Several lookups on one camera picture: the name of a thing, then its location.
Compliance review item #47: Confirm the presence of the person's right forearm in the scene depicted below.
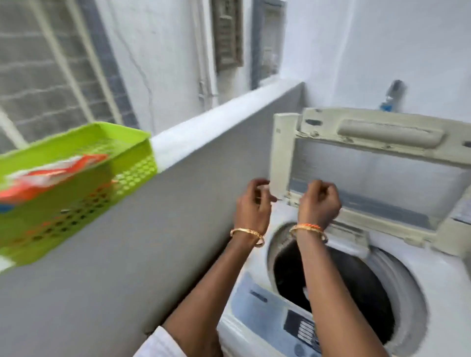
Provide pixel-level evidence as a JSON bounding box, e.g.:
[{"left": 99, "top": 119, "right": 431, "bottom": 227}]
[{"left": 293, "top": 230, "right": 390, "bottom": 357}]

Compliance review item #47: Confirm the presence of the person's left forearm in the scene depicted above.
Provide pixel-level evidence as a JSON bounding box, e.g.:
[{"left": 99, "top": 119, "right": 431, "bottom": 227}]
[{"left": 161, "top": 234, "right": 264, "bottom": 357}]

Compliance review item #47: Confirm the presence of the orange and white detergent packet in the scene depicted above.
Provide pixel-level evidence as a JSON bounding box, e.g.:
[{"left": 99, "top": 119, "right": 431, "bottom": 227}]
[{"left": 0, "top": 154, "right": 110, "bottom": 206}]

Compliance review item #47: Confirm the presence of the blue framed window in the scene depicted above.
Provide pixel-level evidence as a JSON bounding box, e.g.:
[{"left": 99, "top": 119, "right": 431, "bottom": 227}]
[{"left": 251, "top": 0, "right": 287, "bottom": 91}]

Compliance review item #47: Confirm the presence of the blue wall tap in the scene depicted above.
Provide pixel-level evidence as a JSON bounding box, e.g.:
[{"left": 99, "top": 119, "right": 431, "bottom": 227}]
[{"left": 380, "top": 79, "right": 406, "bottom": 112}]

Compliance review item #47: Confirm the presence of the cream washing machine lid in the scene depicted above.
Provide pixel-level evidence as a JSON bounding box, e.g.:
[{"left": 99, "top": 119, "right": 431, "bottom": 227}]
[{"left": 270, "top": 107, "right": 471, "bottom": 258}]

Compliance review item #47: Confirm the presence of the person's right hand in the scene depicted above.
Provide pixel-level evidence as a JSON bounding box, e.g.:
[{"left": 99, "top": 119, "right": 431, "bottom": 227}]
[{"left": 297, "top": 180, "right": 342, "bottom": 230}]

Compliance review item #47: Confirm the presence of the gold bangle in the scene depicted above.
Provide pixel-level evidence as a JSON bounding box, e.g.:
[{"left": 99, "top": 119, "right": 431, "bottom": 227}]
[
  {"left": 230, "top": 228, "right": 265, "bottom": 248},
  {"left": 289, "top": 225, "right": 329, "bottom": 244}
]

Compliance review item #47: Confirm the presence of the white top-load washing machine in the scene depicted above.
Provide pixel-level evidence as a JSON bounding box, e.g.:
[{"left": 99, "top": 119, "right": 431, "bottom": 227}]
[{"left": 217, "top": 199, "right": 471, "bottom": 357}]

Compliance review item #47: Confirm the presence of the brown wooden window shutter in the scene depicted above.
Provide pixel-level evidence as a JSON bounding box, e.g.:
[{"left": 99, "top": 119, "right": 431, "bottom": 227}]
[{"left": 211, "top": 0, "right": 245, "bottom": 73}]

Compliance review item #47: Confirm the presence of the green plastic basket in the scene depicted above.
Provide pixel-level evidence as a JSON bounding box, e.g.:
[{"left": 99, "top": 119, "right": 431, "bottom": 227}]
[{"left": 0, "top": 122, "right": 159, "bottom": 268}]

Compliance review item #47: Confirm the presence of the white wall pipe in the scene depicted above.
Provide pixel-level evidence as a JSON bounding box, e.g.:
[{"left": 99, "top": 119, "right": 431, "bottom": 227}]
[{"left": 191, "top": 0, "right": 218, "bottom": 110}]

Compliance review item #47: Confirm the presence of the person's left hand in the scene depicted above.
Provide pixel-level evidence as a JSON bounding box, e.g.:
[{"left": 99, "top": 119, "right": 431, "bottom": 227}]
[{"left": 234, "top": 178, "right": 278, "bottom": 237}]

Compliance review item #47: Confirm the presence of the white sleeve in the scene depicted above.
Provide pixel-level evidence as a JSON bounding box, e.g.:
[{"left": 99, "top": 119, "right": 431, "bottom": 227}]
[{"left": 133, "top": 325, "right": 189, "bottom": 357}]

